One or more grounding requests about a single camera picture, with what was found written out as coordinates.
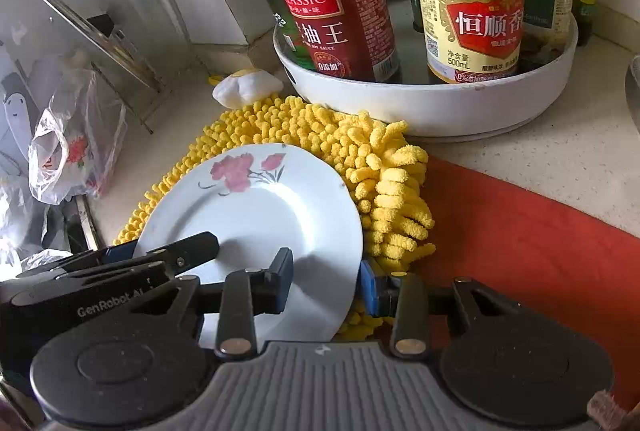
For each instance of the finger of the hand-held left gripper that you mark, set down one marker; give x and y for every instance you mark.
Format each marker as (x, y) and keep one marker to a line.
(192, 248)
(117, 252)

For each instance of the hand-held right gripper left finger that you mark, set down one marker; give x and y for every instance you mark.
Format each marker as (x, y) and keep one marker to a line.
(281, 283)

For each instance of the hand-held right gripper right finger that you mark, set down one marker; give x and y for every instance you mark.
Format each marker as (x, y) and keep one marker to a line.
(369, 287)

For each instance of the white floral plate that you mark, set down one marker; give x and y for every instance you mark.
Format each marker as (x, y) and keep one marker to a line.
(260, 211)

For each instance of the crumpled clear plastic bag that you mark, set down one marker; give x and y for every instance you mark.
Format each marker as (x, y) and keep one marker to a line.
(30, 231)

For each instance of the clear plastic bag red flower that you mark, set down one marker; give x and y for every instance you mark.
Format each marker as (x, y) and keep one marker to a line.
(75, 146)

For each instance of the yellow chenille cloth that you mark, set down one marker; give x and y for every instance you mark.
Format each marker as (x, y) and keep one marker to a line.
(320, 131)

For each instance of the red cloth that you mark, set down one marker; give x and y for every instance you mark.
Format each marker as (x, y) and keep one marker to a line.
(525, 236)

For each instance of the white yellow small cloth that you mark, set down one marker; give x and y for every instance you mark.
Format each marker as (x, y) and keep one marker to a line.
(245, 86)

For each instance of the white round tray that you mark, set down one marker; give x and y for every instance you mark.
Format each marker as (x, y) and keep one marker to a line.
(400, 106)

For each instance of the glass pot lid black knob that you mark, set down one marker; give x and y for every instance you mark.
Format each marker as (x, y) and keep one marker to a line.
(102, 33)

